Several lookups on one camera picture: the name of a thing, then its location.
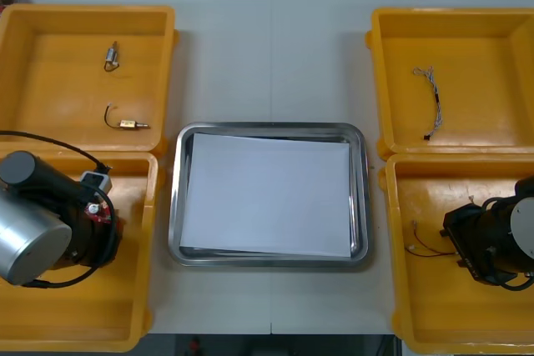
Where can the white paper sheet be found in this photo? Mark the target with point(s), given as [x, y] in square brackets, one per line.
[267, 193]

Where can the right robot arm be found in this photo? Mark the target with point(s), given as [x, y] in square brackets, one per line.
[509, 239]

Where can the round red circuit board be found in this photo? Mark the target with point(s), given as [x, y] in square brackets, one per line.
[99, 212]

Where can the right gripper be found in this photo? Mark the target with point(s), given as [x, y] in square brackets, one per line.
[463, 227]

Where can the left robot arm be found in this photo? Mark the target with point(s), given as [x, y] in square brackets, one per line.
[29, 239]

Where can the steel tray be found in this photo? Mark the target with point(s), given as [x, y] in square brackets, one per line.
[363, 206]

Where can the yellow-orange plastic bin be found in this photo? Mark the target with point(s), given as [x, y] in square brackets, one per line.
[50, 89]
[83, 310]
[429, 302]
[475, 93]

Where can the silver metal solenoid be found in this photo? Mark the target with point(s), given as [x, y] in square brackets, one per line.
[111, 54]

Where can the brass-coloured metal solenoid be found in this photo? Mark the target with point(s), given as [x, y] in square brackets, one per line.
[127, 124]

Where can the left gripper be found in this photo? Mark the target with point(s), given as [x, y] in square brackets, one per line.
[98, 245]

